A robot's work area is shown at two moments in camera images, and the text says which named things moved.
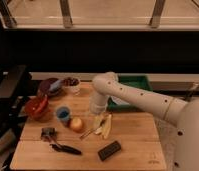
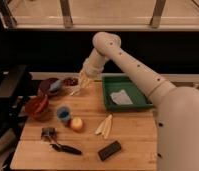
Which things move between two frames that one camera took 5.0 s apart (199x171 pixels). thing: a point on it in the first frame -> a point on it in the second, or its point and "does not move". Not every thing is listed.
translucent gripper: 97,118 -> 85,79
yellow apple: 76,123 does not move
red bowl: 37,107 does not move
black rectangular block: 108,151 does not move
